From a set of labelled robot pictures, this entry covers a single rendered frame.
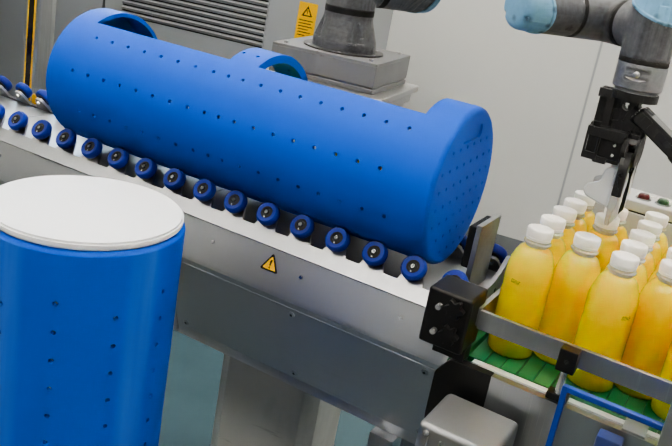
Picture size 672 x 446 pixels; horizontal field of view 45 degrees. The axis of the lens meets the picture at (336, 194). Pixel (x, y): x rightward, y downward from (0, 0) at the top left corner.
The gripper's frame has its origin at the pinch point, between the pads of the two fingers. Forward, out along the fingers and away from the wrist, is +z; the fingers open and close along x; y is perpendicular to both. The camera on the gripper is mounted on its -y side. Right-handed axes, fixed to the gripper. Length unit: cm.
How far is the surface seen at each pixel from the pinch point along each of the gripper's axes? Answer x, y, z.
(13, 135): 14, 125, 17
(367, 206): 17.0, 36.1, 5.7
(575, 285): 16.1, 0.8, 7.6
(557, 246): 10.6, 5.8, 4.5
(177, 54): 12, 83, -10
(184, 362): -65, 132, 112
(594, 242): 13.9, 0.1, 1.1
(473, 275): 7.0, 18.9, 15.3
